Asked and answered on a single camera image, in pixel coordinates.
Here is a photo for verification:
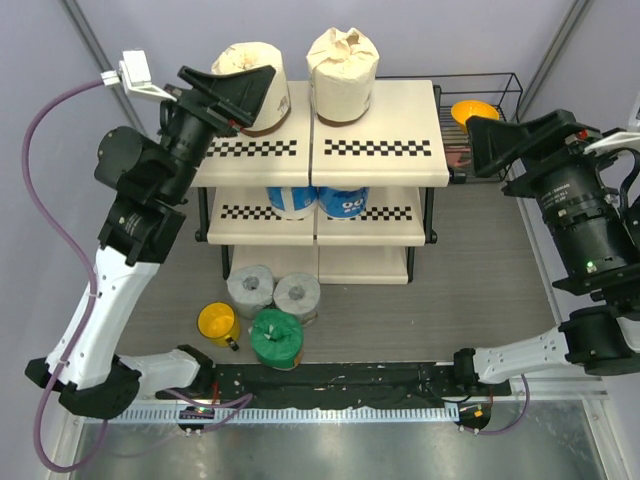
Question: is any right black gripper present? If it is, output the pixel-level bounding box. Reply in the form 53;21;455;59
453;112;624;286

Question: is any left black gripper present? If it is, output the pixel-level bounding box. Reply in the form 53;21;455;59
159;65;275;203

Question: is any cream roll with brown band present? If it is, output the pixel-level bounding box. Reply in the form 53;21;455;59
211;42;291;137

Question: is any cream paper roll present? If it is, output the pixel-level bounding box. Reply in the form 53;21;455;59
306;27;380;125

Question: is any blue roll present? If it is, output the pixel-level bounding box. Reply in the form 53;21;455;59
317;187;369;219
266;186;317;220

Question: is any blue roll front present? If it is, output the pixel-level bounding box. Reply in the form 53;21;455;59
317;187;369;219

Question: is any grey paper roll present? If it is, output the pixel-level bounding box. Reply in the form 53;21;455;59
273;273;321;327
226;265;275;319

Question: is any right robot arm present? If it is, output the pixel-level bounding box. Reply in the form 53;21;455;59
451;109;639;395

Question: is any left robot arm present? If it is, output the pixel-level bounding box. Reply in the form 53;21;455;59
25;66;275;420

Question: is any cream three-tier checkered shelf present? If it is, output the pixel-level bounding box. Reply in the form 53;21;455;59
194;78;454;284

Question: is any pink object in rack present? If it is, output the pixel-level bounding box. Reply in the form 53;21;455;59
445;150;471;168

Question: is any yellow bowl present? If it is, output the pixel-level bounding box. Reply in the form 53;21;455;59
450;100;500;134

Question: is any green wrapped paper roll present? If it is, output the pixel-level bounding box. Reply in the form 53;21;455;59
250;309;304;371

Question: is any black wire basket rack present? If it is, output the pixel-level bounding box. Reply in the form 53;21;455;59
431;72;523;184

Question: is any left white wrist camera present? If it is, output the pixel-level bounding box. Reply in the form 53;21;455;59
101;49;176;102

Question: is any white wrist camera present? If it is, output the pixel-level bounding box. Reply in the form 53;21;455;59
584;131;640;156
101;49;176;102

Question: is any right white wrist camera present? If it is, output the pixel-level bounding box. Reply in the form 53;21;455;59
584;131;640;156

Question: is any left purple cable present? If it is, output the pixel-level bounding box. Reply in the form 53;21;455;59
22;79;254;474

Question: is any purple cable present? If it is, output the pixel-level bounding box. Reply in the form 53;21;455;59
474;149;640;436
22;79;254;474

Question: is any yellow cup with handle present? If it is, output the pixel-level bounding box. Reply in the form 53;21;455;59
197;302;241;351

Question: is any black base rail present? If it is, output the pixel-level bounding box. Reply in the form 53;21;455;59
199;362;512;409

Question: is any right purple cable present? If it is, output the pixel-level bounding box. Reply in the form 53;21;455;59
474;149;640;436

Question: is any white slotted cable duct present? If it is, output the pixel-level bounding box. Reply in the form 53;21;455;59
112;403;459;425

